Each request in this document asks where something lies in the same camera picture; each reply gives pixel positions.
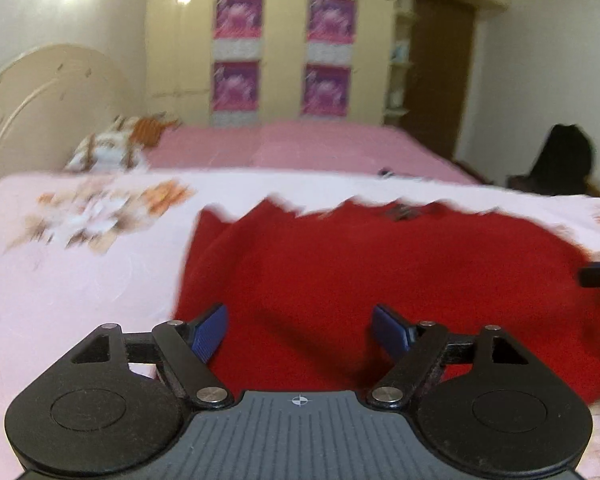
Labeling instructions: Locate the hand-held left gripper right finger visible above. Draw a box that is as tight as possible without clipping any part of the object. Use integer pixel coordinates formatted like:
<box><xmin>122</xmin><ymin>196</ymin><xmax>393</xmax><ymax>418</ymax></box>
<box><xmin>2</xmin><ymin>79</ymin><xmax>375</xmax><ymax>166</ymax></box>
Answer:
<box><xmin>366</xmin><ymin>303</ymin><xmax>531</xmax><ymax>409</ymax></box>

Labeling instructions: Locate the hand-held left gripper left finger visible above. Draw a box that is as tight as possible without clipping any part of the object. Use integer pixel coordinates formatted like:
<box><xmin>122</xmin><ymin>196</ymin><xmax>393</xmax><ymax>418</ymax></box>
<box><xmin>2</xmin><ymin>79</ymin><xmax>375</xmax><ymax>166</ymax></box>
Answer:
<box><xmin>70</xmin><ymin>303</ymin><xmax>234</xmax><ymax>409</ymax></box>

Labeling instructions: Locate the red embellished sweater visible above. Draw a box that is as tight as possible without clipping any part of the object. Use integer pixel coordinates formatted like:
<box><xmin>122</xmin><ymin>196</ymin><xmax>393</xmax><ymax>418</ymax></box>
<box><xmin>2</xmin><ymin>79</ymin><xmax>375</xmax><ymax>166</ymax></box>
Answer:
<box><xmin>172</xmin><ymin>198</ymin><xmax>600</xmax><ymax>406</ymax></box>

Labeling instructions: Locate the black bag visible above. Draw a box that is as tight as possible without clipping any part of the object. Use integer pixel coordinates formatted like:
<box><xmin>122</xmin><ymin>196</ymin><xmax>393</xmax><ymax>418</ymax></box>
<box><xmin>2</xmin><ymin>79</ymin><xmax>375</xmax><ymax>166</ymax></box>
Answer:
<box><xmin>527</xmin><ymin>123</ymin><xmax>594</xmax><ymax>196</ymax></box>

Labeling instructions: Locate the floral white bed sheet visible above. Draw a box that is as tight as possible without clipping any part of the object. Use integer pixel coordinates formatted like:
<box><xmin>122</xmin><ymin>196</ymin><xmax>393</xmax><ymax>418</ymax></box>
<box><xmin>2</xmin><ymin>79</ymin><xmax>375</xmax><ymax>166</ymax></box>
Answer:
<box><xmin>0</xmin><ymin>169</ymin><xmax>600</xmax><ymax>480</ymax></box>

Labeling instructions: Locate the pink bed sheet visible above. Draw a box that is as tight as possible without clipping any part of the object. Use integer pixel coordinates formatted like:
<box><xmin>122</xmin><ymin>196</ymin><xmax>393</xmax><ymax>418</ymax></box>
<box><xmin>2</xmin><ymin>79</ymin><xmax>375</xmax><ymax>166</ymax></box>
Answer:
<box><xmin>144</xmin><ymin>120</ymin><xmax>482</xmax><ymax>186</ymax></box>

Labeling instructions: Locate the floral white pillow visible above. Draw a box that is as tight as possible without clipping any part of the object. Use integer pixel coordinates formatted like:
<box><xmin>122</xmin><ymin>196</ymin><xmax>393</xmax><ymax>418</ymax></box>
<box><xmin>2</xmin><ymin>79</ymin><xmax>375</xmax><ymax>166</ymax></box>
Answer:
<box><xmin>64</xmin><ymin>131</ymin><xmax>150</xmax><ymax>173</ymax></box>

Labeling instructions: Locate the orange patterned pillow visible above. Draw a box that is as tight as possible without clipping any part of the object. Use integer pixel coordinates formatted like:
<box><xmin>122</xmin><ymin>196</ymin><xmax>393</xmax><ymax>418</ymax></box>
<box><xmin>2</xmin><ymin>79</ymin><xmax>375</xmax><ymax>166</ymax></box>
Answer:
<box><xmin>107</xmin><ymin>114</ymin><xmax>182</xmax><ymax>147</ymax></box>

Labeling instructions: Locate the brown wooden door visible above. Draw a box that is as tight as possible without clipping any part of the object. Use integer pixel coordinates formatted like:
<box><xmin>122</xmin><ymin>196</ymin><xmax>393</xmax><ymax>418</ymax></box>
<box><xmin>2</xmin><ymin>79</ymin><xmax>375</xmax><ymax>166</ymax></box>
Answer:
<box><xmin>399</xmin><ymin>0</ymin><xmax>477</xmax><ymax>161</ymax></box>

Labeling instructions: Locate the cream curved headboard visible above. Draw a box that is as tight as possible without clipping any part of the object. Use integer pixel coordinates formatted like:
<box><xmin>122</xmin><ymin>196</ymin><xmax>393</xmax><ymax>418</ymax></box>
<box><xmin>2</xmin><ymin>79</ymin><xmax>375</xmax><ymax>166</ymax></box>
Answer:
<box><xmin>0</xmin><ymin>44</ymin><xmax>140</xmax><ymax>186</ymax></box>

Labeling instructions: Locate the purple wall poster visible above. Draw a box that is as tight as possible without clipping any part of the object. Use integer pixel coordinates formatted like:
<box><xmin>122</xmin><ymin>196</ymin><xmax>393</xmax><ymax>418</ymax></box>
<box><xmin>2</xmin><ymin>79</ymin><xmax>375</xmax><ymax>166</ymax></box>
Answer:
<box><xmin>211</xmin><ymin>61</ymin><xmax>261</xmax><ymax>126</ymax></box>
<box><xmin>306</xmin><ymin>0</ymin><xmax>357</xmax><ymax>64</ymax></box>
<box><xmin>300</xmin><ymin>63</ymin><xmax>352</xmax><ymax>118</ymax></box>
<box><xmin>214</xmin><ymin>0</ymin><xmax>266</xmax><ymax>62</ymax></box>

